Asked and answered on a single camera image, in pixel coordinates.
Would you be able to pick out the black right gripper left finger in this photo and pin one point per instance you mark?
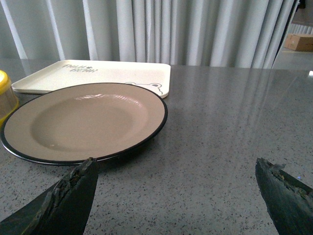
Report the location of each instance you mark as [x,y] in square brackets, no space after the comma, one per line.
[63,209]

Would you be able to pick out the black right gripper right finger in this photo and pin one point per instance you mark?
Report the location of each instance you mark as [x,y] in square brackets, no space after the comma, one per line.
[289,201]

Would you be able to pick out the tan plate with black rim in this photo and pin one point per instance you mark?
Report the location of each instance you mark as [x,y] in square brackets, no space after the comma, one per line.
[70,125]

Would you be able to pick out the cream rectangular tray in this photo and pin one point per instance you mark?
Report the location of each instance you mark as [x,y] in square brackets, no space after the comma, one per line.
[66,73]

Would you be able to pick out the bamboo steamer with yellow rims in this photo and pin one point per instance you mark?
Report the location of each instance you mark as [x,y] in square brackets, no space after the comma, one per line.
[8,100]

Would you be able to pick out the brown cardboard box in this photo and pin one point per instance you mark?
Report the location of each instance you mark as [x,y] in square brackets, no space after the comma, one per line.
[299,42]

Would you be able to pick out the grey pleated curtain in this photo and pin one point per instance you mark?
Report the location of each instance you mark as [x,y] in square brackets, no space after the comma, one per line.
[218,33]

